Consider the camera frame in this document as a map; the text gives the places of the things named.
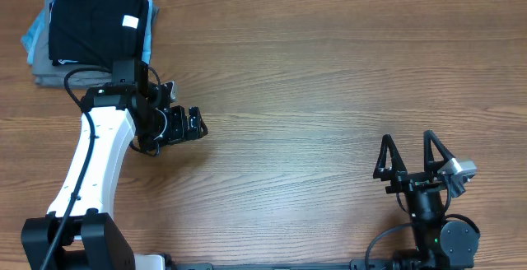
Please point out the grey folded t-shirt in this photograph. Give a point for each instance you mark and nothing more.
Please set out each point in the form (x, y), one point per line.
(46, 74)

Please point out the blue folded shirt under stack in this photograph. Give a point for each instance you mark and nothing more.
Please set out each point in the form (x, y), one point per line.
(35, 40)

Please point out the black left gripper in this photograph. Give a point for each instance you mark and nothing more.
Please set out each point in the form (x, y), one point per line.
(179, 130)

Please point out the black t-shirt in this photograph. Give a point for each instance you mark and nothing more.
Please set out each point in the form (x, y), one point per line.
(94, 23)

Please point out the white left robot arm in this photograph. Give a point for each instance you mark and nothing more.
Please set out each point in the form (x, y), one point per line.
(129, 112)

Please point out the light blue folded t-shirt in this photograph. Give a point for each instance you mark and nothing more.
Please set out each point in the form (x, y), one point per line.
(148, 31)

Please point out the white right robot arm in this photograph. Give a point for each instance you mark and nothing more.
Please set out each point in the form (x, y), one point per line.
(442, 240)

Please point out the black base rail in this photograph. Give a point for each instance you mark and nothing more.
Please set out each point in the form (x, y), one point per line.
(355, 264)

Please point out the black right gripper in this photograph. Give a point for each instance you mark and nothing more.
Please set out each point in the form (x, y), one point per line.
(414, 180)

